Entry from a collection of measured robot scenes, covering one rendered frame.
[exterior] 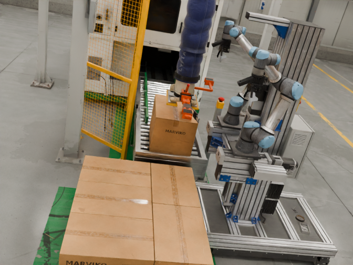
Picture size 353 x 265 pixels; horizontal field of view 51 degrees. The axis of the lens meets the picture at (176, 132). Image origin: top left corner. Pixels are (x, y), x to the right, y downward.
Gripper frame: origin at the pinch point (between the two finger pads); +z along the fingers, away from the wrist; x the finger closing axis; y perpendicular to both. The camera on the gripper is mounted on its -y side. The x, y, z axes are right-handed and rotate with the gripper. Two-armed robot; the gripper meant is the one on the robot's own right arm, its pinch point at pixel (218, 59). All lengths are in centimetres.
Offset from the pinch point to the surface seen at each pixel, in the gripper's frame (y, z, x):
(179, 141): -22, 78, -19
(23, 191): -162, 152, -22
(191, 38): -31.8, -19.6, -21.4
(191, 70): -26.1, 7.7, -21.3
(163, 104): -40, 57, 14
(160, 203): -41, 98, -91
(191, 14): -35, -38, -19
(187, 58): -31.6, -2.2, -20.0
